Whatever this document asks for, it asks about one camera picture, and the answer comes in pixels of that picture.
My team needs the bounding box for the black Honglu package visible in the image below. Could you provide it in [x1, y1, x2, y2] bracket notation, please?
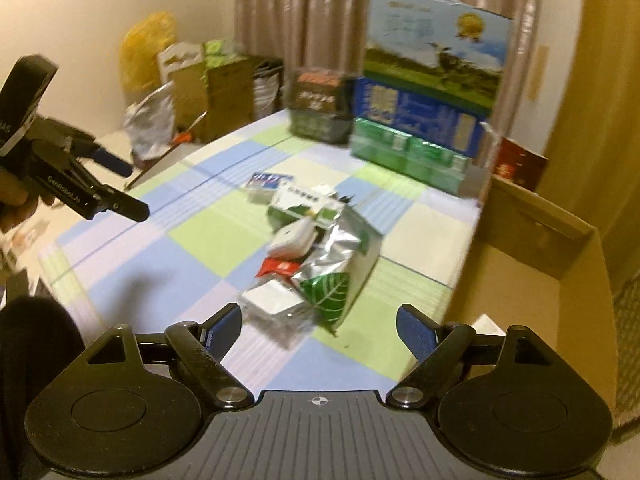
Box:
[285, 67, 357, 145]

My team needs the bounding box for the silver green leaf pouch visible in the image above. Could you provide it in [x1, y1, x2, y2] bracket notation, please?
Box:
[292, 206, 383, 333]

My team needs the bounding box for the checked tablecloth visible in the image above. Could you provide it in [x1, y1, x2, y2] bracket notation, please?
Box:
[39, 113, 480, 392]

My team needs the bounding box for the green wrapped drink pack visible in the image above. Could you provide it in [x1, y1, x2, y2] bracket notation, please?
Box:
[349, 118, 471, 196]

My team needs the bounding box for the white round device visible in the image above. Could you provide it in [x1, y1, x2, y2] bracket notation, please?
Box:
[268, 217, 317, 260]

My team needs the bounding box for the person's left hand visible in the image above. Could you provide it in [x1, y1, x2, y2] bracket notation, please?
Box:
[0, 169, 55, 233]

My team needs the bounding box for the crumpled silver bag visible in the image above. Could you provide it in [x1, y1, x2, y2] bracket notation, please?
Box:
[124, 81, 175, 169]

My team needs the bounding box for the cow milk carton box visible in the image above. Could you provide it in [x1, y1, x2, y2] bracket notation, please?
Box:
[363, 0, 512, 117]

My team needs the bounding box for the red sachet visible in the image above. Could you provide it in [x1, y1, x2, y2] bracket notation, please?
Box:
[256, 257, 300, 278]

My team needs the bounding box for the blue milk carton box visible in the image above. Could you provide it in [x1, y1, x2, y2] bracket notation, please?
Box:
[354, 77, 485, 158]

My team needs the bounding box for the pink curtain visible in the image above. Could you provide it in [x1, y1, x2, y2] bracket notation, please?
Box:
[234, 0, 540, 118]

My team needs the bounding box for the white packet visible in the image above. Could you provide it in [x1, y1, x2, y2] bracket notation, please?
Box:
[239, 276, 316, 349]

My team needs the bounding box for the yellow plastic bag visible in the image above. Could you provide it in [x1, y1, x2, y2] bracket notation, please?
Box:
[118, 11, 177, 93]

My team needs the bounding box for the clear blue label floss box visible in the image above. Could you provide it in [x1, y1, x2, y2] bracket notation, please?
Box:
[244, 172, 294, 204]

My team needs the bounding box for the dark red gift bag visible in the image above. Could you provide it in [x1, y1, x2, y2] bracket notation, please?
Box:
[494, 138, 548, 192]

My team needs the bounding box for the white green spray box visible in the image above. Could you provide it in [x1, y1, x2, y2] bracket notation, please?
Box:
[267, 182, 345, 231]

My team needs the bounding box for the open brown cardboard box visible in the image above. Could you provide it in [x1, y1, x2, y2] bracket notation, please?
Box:
[445, 178, 618, 406]

